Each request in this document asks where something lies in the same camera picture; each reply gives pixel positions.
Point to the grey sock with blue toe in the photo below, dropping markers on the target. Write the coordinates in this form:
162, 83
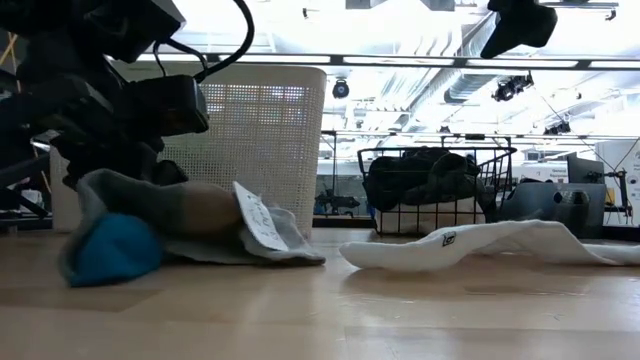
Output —
200, 210

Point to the white plastic laundry basket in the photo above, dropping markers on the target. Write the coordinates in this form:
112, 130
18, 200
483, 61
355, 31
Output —
270, 150

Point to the black background monitor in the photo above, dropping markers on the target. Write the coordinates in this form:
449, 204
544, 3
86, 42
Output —
585, 170

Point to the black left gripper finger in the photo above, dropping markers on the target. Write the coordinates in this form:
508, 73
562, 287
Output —
170, 174
115, 157

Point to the black overhead frame rail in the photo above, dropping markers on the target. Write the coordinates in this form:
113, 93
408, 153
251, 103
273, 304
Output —
400, 61

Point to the silver ventilation duct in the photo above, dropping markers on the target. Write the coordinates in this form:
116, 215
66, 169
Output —
470, 87

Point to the black background stand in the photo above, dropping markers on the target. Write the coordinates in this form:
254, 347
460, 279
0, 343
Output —
620, 190

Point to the black overhead camera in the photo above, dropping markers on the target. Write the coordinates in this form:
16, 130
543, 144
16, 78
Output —
341, 89

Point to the white sock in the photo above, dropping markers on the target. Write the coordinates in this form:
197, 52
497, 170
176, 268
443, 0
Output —
425, 250

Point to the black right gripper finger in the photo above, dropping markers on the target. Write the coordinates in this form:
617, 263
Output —
525, 25

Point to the black briefs with patterned waistband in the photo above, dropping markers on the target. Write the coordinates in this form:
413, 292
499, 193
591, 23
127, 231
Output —
390, 185

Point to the background black robot arm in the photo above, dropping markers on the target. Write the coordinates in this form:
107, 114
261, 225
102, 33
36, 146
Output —
335, 202

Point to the white background poster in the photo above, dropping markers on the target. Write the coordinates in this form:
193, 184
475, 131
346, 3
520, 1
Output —
625, 160

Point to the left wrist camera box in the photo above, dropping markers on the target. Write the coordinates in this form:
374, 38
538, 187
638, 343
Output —
170, 105

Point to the white paper tag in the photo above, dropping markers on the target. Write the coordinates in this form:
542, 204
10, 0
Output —
260, 220

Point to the small grey plastic bin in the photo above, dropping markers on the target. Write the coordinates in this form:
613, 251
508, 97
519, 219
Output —
530, 210

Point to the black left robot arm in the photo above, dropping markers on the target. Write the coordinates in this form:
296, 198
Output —
60, 25

